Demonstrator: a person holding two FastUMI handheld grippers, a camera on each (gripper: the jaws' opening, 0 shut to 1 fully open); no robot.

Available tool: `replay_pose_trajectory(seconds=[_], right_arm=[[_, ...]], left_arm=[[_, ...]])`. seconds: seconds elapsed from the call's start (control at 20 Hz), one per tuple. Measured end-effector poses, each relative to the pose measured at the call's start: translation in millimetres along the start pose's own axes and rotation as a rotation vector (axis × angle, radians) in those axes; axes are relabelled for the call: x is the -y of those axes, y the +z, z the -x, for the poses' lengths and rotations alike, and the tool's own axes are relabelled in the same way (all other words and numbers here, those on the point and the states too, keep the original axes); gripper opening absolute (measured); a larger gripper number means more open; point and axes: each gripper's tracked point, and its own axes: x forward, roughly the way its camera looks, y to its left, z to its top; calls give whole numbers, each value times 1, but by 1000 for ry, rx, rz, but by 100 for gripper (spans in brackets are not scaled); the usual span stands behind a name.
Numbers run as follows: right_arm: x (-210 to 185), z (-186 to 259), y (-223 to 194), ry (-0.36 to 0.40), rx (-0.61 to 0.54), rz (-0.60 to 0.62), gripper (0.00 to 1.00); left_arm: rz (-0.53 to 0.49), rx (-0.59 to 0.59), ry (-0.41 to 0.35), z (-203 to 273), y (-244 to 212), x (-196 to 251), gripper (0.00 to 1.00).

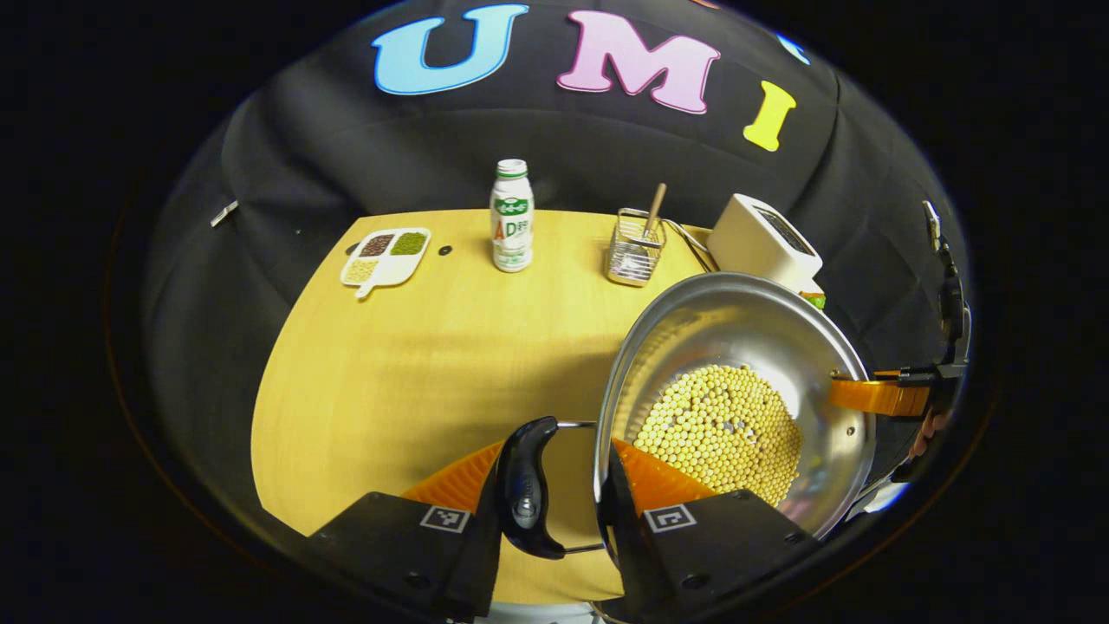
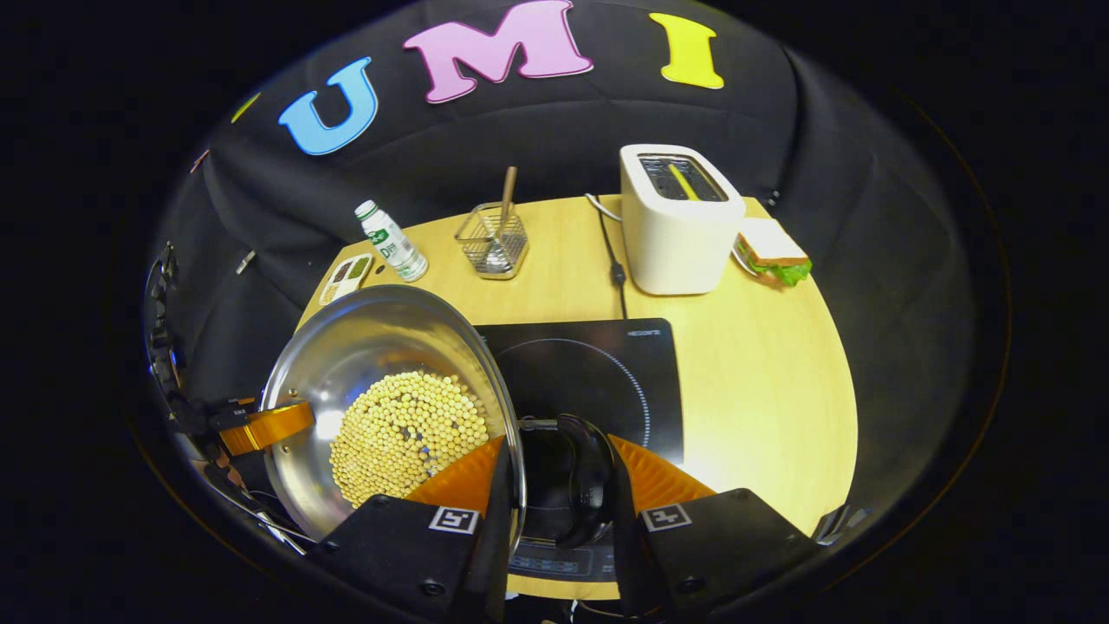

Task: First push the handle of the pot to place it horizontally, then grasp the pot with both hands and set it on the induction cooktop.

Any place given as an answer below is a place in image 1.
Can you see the yellow soybeans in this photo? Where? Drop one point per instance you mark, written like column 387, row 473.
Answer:
column 723, row 429

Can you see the small clear utensil holder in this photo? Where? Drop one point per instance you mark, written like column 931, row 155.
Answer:
column 634, row 256

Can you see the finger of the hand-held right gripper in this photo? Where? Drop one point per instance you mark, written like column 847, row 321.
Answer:
column 884, row 394

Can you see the white drink bottle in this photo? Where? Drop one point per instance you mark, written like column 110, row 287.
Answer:
column 512, row 217

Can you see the white toaster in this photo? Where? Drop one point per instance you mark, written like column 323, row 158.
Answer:
column 754, row 243

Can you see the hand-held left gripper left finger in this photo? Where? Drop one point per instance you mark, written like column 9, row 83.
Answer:
column 416, row 555

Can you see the silver clip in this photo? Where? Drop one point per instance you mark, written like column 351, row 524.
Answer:
column 224, row 213

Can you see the black backdrop cloth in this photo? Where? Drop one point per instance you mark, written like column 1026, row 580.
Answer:
column 303, row 156

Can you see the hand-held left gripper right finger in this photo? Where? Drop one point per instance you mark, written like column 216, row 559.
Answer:
column 622, row 537

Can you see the sandwich on white plate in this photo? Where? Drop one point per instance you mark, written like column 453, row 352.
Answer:
column 813, row 300

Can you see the white divided bean plate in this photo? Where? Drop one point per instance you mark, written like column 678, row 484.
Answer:
column 385, row 256

